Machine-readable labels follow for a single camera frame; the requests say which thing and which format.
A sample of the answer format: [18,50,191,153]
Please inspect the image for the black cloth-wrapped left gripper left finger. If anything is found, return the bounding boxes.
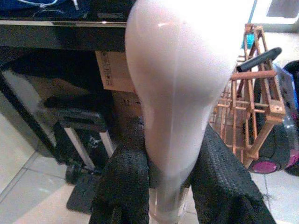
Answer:
[89,116,150,224]

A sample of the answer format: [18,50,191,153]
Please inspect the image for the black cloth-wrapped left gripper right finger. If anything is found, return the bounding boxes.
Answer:
[191,124,277,224]

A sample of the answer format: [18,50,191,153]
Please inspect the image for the black toy with pink wheel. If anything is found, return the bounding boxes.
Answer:
[248,60,299,177]

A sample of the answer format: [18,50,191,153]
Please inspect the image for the brown cardboard box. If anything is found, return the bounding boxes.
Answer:
[111,90,145,133]

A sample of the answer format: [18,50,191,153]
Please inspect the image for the folding hand trolley black silver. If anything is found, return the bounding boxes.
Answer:
[37,95,117,213]

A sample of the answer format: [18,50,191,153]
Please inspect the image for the wooden folding rack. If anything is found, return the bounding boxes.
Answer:
[208,23,287,169]

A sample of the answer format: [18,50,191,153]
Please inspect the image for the light cardboard box with label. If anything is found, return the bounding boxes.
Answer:
[95,50,139,93]

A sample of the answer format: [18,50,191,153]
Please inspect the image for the glossy black desk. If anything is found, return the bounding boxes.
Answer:
[0,9,128,164]

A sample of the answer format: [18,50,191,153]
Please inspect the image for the blue cloth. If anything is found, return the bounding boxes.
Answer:
[0,0,91,20]

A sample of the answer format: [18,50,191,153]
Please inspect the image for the black tube handle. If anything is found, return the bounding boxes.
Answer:
[235,47,283,72]

